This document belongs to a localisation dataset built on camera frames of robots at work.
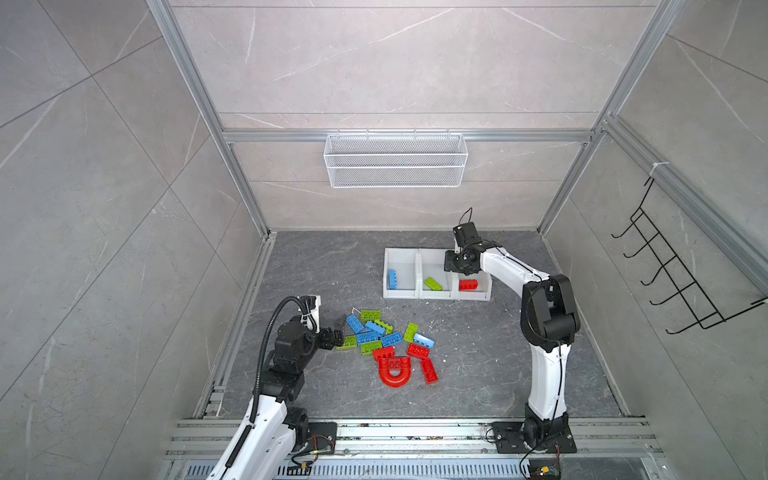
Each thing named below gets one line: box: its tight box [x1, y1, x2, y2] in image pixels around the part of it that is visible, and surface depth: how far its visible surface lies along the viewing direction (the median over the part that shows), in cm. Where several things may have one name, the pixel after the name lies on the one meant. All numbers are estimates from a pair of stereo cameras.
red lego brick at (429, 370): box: [421, 358, 439, 385], surface depth 85 cm
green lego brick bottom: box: [361, 340, 383, 356], surface depth 90 cm
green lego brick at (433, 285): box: [424, 277, 444, 291], surface depth 105 cm
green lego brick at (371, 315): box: [361, 310, 382, 322], surface depth 97 cm
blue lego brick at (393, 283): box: [389, 269, 398, 290], surface depth 105 cm
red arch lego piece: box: [379, 357, 411, 388], surface depth 85 cm
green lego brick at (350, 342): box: [336, 335, 358, 351], surface depth 91 cm
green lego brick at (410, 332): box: [404, 322, 419, 343], surface depth 92 cm
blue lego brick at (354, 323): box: [346, 314, 364, 334], surface depth 94 cm
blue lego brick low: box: [414, 333, 436, 349], surface depth 90 cm
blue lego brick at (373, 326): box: [365, 321, 386, 335], surface depth 92 cm
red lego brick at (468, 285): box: [459, 279, 479, 291], surface depth 103 cm
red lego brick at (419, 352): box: [407, 343, 430, 360], surface depth 88 cm
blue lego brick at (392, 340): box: [382, 332, 404, 348], surface depth 92 cm
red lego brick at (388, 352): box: [373, 346, 395, 362], surface depth 87 cm
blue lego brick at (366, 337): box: [357, 332, 382, 345], surface depth 92 cm
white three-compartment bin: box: [383, 247, 493, 301], surface depth 103 cm
